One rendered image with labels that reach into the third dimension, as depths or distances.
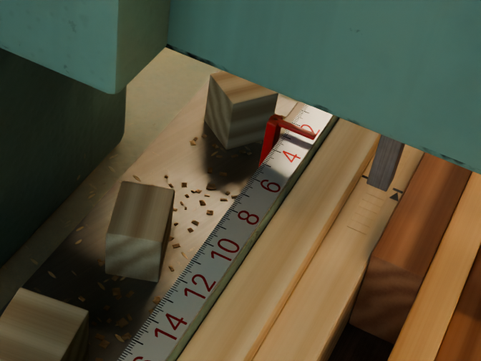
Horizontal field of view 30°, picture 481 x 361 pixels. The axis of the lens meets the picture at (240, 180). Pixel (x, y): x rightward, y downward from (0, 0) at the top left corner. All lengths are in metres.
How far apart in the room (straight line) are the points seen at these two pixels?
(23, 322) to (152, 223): 0.10
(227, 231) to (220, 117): 0.27
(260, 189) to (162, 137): 0.26
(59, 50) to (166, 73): 0.34
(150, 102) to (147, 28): 0.32
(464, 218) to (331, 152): 0.06
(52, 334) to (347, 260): 0.16
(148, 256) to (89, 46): 0.21
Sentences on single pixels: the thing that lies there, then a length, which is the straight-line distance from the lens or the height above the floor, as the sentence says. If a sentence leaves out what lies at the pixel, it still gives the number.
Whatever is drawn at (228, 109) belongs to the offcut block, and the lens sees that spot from 0.58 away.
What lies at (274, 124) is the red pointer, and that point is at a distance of 0.37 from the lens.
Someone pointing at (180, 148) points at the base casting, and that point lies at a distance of 0.59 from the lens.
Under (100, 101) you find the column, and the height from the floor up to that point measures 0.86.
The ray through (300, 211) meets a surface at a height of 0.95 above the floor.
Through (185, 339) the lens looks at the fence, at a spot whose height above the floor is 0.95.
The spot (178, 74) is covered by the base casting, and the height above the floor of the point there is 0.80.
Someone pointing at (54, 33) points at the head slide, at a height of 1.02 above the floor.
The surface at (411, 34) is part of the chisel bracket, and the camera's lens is 0.29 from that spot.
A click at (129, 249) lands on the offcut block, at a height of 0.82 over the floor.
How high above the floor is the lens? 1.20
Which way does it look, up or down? 44 degrees down
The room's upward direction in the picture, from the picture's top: 10 degrees clockwise
